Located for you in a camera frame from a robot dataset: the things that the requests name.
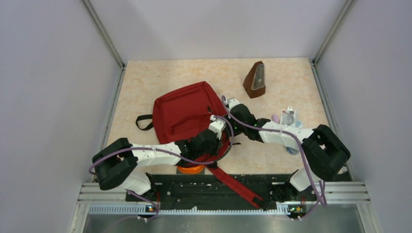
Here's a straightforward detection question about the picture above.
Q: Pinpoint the red student backpack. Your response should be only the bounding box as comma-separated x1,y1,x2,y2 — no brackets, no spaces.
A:
136,82,266,209

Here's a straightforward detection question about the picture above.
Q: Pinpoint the white blister pack item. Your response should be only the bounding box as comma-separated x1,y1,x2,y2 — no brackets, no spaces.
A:
279,106,298,128

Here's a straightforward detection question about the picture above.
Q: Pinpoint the light blue packaged item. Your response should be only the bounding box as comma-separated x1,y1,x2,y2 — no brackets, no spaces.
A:
294,120,304,129

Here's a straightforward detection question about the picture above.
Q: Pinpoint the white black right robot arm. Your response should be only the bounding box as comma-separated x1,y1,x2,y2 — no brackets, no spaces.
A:
225,99,351,200

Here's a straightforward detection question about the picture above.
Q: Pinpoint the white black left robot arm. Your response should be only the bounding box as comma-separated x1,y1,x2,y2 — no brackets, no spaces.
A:
88,128,233,201

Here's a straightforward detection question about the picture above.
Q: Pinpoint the orange letter e toy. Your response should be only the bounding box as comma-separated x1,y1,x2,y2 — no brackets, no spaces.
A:
177,165,205,175

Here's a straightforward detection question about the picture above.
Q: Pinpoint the brown wooden metronome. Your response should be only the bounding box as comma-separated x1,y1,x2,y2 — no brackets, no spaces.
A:
243,61,266,99

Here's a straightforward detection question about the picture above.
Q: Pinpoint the pink tube item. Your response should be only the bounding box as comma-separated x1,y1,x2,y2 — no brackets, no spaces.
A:
271,114,280,124

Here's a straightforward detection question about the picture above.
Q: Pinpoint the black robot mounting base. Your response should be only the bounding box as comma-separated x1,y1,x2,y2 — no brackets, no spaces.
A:
95,173,351,213

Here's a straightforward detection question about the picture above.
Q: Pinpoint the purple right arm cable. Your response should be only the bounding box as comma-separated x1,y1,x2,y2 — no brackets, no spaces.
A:
221,95,328,221

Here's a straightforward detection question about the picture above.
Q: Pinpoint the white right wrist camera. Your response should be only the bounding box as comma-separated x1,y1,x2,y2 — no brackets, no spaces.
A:
223,98,241,112

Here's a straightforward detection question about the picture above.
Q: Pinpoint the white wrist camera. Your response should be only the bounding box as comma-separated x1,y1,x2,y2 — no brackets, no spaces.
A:
208,115,226,139
223,98,241,112

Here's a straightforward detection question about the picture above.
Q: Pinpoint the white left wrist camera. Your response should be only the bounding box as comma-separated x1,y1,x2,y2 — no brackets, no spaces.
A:
208,115,226,139

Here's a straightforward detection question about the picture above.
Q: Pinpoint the aluminium frame rail right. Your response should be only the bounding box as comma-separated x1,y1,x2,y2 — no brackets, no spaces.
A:
310,0,356,184

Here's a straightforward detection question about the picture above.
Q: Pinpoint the aluminium frame rail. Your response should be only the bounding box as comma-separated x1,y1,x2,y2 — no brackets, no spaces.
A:
81,0,125,154
310,0,356,184

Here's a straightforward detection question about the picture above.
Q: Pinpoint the aluminium frame rail left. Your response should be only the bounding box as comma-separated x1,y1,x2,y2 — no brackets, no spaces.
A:
81,0,125,154

